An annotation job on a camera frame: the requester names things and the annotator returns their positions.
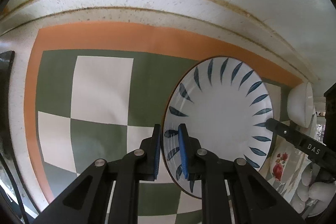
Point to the white plate red flower print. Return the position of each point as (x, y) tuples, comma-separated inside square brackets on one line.
[(282, 163)]

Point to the person's right hand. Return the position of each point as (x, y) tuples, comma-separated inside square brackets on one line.
[(319, 190)]

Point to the white plate blue leaf print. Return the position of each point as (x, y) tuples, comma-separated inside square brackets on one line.
[(223, 113)]

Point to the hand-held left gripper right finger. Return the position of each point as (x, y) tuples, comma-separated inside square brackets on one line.
[(183, 150)]

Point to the green white checkered mat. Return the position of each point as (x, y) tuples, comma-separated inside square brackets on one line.
[(102, 82)]

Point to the plain white bowl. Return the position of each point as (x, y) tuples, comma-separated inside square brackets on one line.
[(298, 106)]

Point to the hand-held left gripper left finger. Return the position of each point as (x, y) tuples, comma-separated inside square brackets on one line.
[(157, 150)]

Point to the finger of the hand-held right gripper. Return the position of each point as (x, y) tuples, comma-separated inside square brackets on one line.
[(291, 134)]

